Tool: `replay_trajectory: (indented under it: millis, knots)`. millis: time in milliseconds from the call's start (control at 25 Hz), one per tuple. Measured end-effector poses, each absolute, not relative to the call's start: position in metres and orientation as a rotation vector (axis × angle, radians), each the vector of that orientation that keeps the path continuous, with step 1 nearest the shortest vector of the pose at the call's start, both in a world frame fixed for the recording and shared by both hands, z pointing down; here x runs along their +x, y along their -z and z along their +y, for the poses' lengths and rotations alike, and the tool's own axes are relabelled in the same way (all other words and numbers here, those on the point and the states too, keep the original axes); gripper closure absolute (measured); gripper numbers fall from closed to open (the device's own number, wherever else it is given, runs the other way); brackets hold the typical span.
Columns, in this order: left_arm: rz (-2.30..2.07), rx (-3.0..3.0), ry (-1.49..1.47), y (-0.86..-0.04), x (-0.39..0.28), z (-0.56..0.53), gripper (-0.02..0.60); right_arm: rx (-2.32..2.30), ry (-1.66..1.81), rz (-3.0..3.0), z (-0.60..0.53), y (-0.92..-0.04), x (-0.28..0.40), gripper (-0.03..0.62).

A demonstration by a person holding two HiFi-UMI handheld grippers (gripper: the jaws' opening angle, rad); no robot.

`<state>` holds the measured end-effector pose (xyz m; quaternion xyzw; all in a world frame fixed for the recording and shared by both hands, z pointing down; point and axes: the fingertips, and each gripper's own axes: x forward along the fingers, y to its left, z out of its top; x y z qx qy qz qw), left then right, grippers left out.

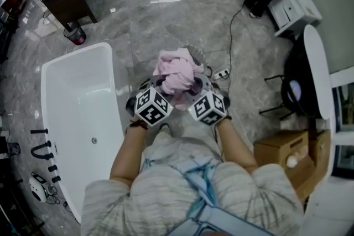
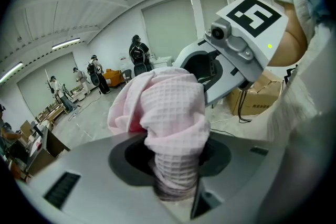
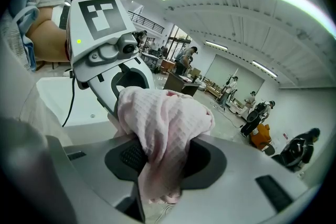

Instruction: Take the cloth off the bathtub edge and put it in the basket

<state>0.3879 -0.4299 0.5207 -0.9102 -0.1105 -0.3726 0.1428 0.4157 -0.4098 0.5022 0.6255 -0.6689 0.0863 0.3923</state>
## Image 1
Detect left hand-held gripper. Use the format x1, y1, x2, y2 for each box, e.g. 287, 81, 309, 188
126, 76, 174, 127

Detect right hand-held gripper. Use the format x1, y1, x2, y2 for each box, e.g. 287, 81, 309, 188
188, 74, 231, 127

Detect pink cloth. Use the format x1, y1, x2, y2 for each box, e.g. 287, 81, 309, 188
153, 49, 205, 111

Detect striped laundry basket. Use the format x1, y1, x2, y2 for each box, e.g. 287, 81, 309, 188
175, 45, 214, 82

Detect person's right forearm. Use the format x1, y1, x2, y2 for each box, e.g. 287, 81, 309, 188
217, 118, 259, 175

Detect person's left forearm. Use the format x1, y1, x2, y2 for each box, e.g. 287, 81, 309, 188
110, 121, 147, 186

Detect white power strip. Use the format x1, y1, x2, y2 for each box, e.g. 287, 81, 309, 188
213, 69, 232, 78

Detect white rectangular bathtub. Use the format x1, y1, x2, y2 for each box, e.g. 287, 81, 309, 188
40, 41, 125, 224

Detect black round stool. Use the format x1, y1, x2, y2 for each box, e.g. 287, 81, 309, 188
259, 74, 304, 119

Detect person's striped grey shirt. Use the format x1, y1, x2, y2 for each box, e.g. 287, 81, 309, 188
80, 160, 305, 236

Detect white paper ball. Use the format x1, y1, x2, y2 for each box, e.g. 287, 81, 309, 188
286, 154, 300, 169

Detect black mesh waste bin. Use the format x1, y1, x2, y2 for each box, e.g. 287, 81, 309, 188
63, 26, 87, 46
6, 142, 22, 160

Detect light blue chest harness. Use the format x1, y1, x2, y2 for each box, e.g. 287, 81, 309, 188
142, 156, 277, 236

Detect black and white oval bathtub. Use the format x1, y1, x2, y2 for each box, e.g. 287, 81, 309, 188
283, 24, 332, 120

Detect black gooseneck faucet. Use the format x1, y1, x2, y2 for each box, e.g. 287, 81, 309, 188
30, 140, 55, 160

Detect white drawer cabinet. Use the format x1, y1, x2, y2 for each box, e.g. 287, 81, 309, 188
267, 0, 323, 38

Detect white framed glass door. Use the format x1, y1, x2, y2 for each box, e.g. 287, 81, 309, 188
330, 82, 354, 177

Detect white round device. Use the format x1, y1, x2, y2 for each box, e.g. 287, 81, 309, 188
29, 172, 49, 202

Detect dark braided bracelet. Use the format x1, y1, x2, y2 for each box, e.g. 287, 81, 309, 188
127, 118, 149, 130

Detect black power cable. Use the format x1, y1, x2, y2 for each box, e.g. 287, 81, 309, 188
228, 2, 251, 72

